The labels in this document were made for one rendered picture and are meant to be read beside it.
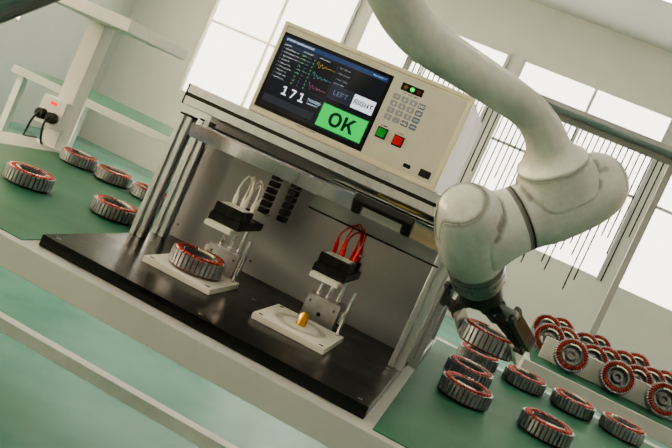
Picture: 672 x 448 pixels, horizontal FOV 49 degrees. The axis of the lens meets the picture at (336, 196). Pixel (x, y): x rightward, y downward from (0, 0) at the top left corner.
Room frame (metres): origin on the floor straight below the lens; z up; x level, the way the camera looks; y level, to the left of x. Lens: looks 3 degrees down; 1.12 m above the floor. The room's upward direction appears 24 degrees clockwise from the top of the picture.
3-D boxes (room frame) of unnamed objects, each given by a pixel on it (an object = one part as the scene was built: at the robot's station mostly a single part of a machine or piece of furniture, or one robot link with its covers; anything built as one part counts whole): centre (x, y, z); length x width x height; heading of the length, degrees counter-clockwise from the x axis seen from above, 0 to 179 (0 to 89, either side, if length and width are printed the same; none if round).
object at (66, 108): (2.20, 0.82, 0.98); 0.37 x 0.35 x 0.46; 77
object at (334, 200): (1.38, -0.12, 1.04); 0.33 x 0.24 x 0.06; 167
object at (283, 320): (1.39, -0.04, 0.78); 0.15 x 0.15 x 0.01; 77
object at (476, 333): (1.34, -0.36, 0.91); 0.11 x 0.11 x 0.04
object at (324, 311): (1.54, -0.07, 0.80); 0.07 x 0.05 x 0.06; 77
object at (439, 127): (1.73, -0.01, 1.22); 0.44 x 0.39 x 0.20; 77
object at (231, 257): (1.59, 0.16, 0.80); 0.07 x 0.05 x 0.06; 77
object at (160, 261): (1.45, 0.20, 0.78); 0.15 x 0.15 x 0.01; 77
